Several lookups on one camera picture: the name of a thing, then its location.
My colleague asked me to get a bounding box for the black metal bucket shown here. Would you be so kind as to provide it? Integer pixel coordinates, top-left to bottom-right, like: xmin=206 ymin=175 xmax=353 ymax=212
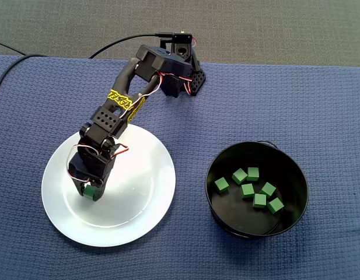
xmin=204 ymin=141 xmax=310 ymax=239

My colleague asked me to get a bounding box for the thin black cable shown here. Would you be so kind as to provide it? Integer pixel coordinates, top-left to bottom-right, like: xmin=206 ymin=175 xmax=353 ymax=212
xmin=0 ymin=40 xmax=27 ymax=56

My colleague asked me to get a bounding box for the green cube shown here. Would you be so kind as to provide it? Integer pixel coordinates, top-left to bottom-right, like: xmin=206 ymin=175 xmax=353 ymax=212
xmin=214 ymin=177 xmax=230 ymax=193
xmin=267 ymin=197 xmax=285 ymax=215
xmin=232 ymin=167 xmax=249 ymax=185
xmin=82 ymin=185 xmax=96 ymax=200
xmin=240 ymin=183 xmax=256 ymax=199
xmin=252 ymin=193 xmax=267 ymax=209
xmin=246 ymin=167 xmax=260 ymax=182
xmin=260 ymin=181 xmax=277 ymax=198

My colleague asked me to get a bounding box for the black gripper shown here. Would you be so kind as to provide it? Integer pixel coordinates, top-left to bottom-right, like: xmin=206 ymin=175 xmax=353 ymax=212
xmin=67 ymin=145 xmax=116 ymax=202

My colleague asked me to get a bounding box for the blue woven table cloth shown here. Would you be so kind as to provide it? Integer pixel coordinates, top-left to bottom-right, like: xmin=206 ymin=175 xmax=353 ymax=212
xmin=0 ymin=54 xmax=360 ymax=280

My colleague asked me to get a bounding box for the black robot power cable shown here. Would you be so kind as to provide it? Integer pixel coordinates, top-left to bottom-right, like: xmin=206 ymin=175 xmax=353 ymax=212
xmin=88 ymin=31 xmax=176 ymax=60

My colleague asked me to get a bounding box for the white round plate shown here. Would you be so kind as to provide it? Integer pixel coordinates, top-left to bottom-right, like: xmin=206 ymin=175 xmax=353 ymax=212
xmin=41 ymin=121 xmax=177 ymax=248

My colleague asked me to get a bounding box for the thick black cable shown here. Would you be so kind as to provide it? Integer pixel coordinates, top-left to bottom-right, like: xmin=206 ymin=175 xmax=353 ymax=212
xmin=0 ymin=54 xmax=48 ymax=102

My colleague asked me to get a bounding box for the white servo wire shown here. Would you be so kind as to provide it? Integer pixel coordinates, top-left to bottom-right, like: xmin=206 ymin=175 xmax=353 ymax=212
xmin=66 ymin=143 xmax=103 ymax=185

